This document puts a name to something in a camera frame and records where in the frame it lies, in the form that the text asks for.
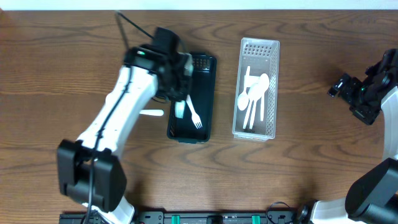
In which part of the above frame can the white plastic fork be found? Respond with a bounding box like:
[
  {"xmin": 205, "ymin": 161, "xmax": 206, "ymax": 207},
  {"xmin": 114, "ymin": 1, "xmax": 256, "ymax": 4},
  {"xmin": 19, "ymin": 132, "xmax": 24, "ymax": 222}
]
[
  {"xmin": 186, "ymin": 95, "xmax": 202, "ymax": 129},
  {"xmin": 139, "ymin": 109, "xmax": 164, "ymax": 116}
]

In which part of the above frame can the left black cable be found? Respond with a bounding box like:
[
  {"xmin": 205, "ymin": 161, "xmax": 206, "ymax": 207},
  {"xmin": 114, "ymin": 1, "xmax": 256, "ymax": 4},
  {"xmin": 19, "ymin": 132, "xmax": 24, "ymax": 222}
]
[{"xmin": 83, "ymin": 11, "xmax": 156, "ymax": 224}]

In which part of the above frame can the white spoon bowl down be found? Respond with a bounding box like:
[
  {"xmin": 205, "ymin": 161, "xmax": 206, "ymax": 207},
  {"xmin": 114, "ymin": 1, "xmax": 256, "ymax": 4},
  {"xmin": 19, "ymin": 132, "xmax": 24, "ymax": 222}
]
[{"xmin": 238, "ymin": 66, "xmax": 251, "ymax": 111}]

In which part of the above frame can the mint green plastic fork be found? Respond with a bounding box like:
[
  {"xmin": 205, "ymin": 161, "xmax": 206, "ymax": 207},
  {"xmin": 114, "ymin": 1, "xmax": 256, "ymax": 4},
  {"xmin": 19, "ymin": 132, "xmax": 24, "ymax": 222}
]
[{"xmin": 174, "ymin": 101, "xmax": 185, "ymax": 119}]

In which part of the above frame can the white spoon bowl up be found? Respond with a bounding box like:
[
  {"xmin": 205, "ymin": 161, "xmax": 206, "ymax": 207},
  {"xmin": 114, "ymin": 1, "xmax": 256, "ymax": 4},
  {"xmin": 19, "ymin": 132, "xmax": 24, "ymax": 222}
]
[{"xmin": 243, "ymin": 83, "xmax": 259, "ymax": 129}]

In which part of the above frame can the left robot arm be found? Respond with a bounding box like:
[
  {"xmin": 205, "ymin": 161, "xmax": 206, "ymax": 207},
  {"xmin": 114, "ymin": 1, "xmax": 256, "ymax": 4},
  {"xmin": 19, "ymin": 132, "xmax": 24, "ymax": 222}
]
[{"xmin": 57, "ymin": 27, "xmax": 193, "ymax": 223}]

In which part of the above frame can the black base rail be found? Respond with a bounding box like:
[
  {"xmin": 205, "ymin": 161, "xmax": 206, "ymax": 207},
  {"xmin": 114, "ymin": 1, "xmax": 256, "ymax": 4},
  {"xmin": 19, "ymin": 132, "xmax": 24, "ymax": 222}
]
[{"xmin": 58, "ymin": 202, "xmax": 313, "ymax": 224}]

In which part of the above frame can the white spoon horizontal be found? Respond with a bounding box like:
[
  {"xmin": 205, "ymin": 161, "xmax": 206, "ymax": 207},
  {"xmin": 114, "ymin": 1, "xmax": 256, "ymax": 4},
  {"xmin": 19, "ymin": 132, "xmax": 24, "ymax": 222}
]
[{"xmin": 249, "ymin": 83, "xmax": 264, "ymax": 129}]

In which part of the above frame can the white spoon clear basket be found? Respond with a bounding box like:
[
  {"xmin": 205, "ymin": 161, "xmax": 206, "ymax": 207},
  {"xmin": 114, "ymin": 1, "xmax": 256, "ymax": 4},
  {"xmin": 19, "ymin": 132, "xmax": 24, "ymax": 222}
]
[{"xmin": 259, "ymin": 73, "xmax": 270, "ymax": 121}]

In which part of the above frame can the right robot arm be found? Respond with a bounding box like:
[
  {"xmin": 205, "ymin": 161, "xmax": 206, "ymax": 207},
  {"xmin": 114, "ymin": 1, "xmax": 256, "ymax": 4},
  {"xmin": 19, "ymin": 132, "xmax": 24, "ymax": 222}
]
[{"xmin": 296, "ymin": 49, "xmax": 397, "ymax": 224}]

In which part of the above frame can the clear plastic basket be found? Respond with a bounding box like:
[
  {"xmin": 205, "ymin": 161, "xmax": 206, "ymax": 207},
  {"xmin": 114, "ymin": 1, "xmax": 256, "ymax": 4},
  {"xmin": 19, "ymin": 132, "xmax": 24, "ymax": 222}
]
[{"xmin": 232, "ymin": 37, "xmax": 280, "ymax": 141}]

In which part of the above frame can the dark green plastic basket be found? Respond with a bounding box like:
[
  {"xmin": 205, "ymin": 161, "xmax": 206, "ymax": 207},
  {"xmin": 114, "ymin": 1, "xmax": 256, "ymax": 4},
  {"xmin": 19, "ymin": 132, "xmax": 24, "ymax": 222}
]
[{"xmin": 167, "ymin": 52, "xmax": 217, "ymax": 144}]

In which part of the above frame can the white label in clear basket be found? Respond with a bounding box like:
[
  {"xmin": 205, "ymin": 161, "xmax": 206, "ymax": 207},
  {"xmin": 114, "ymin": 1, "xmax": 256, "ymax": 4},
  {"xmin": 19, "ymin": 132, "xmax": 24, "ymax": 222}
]
[{"xmin": 244, "ymin": 75, "xmax": 259, "ymax": 88}]

